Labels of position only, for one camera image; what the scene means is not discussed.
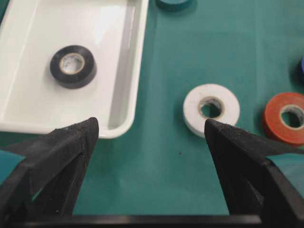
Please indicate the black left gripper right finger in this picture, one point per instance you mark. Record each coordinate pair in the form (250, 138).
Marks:
(251, 181)

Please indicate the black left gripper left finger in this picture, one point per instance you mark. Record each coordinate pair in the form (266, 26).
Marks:
(48, 179)

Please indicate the black tape roll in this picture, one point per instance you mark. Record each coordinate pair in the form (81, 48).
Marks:
(73, 66)

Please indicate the yellow tape roll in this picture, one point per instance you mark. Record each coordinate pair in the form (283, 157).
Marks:
(301, 69)

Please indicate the red tape roll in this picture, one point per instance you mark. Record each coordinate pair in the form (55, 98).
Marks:
(273, 123)

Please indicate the white tape roll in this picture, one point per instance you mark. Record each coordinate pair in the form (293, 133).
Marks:
(209, 94)

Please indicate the white plastic tray case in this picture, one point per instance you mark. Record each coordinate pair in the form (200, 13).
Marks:
(32, 31)

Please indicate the teal tape roll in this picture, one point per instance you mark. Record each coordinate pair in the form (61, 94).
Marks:
(173, 5)

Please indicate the green table cloth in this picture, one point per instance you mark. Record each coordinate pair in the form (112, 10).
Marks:
(251, 47)

